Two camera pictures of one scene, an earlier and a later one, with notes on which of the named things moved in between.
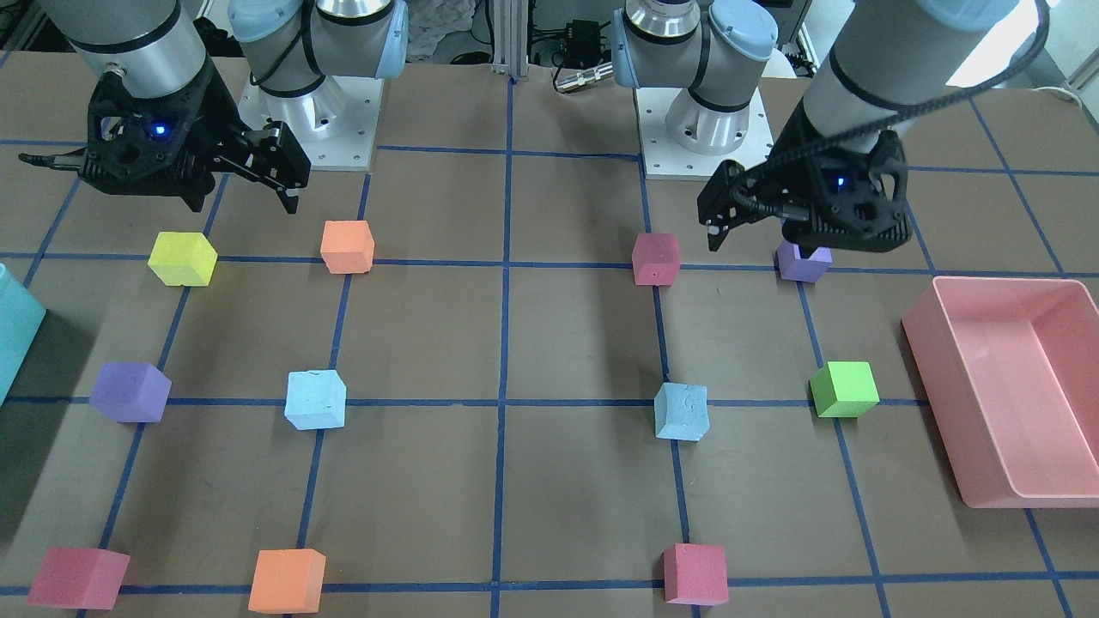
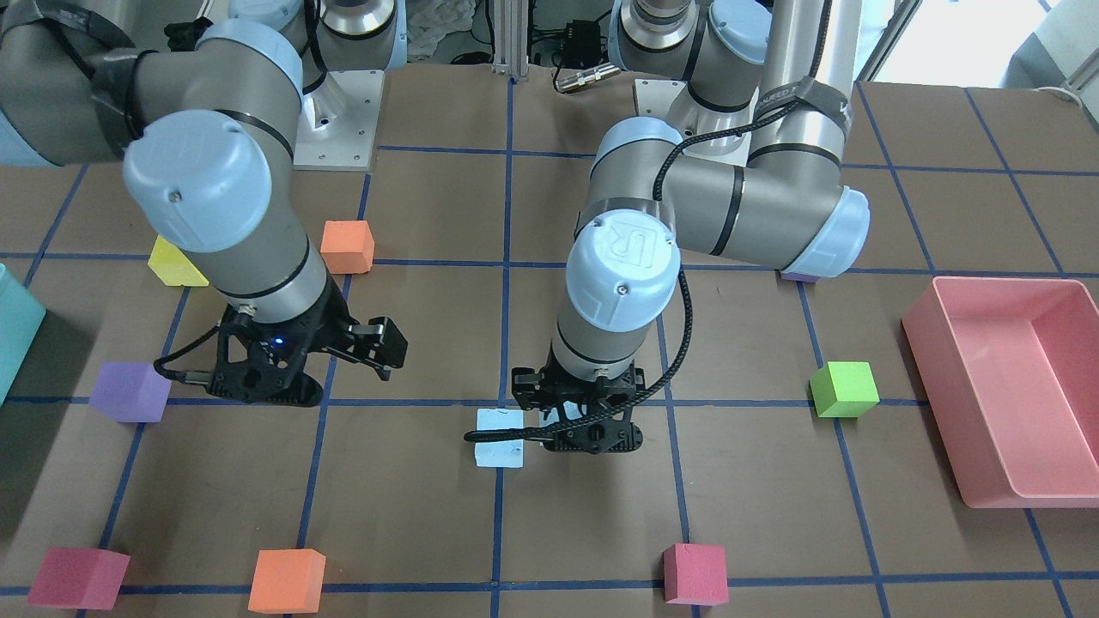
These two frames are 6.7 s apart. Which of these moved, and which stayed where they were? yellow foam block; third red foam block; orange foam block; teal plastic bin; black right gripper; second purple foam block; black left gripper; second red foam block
Moved: black left gripper; black right gripper
Stayed: second red foam block; yellow foam block; orange foam block; third red foam block; teal plastic bin; second purple foam block
